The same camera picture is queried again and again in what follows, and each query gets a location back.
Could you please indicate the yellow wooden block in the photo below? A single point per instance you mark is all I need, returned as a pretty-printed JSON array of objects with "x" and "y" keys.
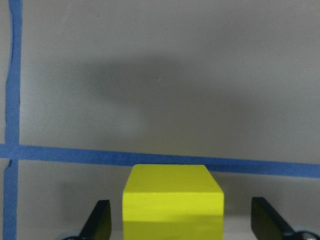
[{"x": 172, "y": 202}]

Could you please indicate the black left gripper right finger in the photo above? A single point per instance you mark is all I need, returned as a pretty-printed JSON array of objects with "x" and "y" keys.
[{"x": 267, "y": 223}]

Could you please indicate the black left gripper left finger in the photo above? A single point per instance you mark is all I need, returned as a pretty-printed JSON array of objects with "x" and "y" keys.
[{"x": 99, "y": 224}]

